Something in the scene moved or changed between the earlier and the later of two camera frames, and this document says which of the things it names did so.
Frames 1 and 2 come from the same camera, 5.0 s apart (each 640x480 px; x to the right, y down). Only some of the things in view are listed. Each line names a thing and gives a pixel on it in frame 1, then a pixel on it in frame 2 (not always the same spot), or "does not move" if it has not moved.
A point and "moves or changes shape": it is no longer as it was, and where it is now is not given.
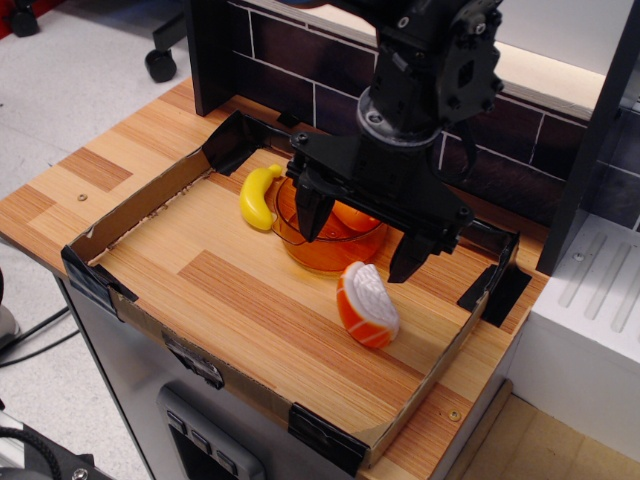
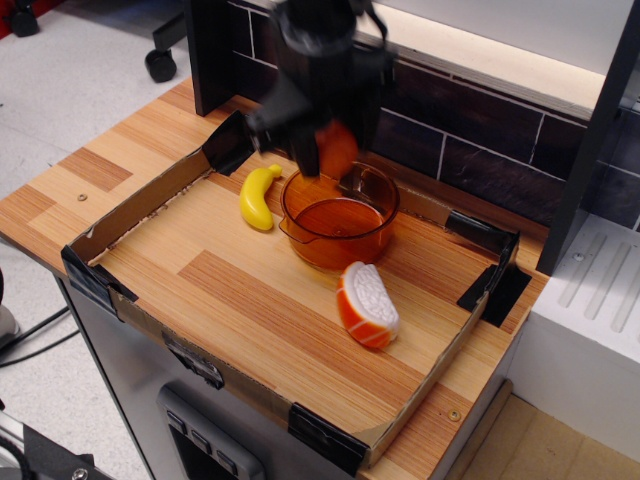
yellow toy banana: (253, 199) does not move
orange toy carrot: (353, 217) moves or changes shape
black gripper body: (399, 185) -> (350, 86)
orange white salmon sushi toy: (366, 305) does not move
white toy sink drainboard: (579, 356) does not move
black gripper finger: (314, 201) -> (306, 149)
